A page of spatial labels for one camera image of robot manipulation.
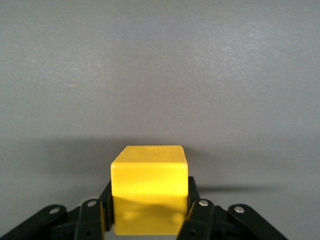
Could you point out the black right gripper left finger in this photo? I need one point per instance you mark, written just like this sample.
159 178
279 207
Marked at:
85 220

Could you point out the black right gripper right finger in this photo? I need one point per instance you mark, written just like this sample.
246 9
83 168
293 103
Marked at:
205 220

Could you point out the yellow cube block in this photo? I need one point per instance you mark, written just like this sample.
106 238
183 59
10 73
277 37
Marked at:
150 185

